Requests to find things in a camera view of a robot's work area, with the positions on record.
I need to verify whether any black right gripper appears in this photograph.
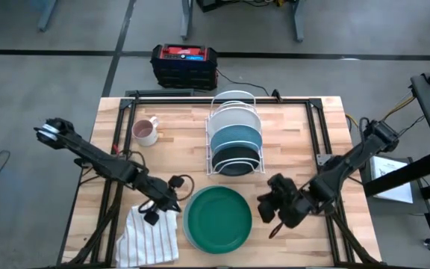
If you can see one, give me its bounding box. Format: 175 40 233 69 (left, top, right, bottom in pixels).
257 189 317 240

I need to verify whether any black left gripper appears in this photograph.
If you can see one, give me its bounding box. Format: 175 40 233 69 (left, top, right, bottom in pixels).
134 172 183 226

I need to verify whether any pale green plate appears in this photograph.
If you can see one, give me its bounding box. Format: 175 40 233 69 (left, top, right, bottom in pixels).
182 185 254 256

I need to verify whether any dark green plate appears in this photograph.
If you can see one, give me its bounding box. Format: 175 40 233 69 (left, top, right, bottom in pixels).
187 186 254 256

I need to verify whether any black plate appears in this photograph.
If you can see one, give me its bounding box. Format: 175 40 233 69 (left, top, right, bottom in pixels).
211 144 261 178

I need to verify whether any white plate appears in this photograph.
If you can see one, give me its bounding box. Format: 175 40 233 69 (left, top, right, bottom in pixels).
208 105 263 132

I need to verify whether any white striped cloth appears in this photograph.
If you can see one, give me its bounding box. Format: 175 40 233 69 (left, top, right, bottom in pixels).
114 200 181 268

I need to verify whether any white mug pink inside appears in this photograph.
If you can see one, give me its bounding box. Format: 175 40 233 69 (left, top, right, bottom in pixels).
131 115 161 147

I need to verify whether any black flat bar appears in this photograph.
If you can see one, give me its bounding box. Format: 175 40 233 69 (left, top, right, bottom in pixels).
124 88 196 99

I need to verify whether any white paper booklet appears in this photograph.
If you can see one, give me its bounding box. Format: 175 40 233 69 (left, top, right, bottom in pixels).
370 155 414 205

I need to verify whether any red black power station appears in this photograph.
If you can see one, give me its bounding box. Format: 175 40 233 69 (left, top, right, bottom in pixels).
149 43 219 92

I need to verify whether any grey desk leg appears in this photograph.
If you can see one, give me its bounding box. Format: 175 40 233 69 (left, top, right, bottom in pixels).
292 0 308 43
179 0 195 41
37 0 58 33

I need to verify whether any black equipment box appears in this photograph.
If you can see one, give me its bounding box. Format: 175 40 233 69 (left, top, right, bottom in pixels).
196 0 294 13

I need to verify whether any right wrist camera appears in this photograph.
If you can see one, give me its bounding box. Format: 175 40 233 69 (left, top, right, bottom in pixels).
267 173 297 197

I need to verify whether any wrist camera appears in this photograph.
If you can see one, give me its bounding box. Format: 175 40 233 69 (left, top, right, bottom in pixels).
267 173 297 197
167 174 186 190

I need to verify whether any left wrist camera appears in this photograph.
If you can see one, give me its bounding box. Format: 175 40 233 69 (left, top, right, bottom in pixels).
167 174 186 190

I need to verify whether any black cable loop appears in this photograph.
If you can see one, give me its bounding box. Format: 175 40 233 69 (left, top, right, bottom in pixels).
175 173 196 202

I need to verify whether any white wire dish rack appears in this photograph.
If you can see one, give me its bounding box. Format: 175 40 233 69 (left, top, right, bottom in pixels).
205 90 267 177

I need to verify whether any black power cable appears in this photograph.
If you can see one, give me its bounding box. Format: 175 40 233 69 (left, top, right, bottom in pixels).
216 68 284 102

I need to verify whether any yellow cable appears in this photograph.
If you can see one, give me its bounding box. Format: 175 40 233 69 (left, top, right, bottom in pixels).
381 95 417 121

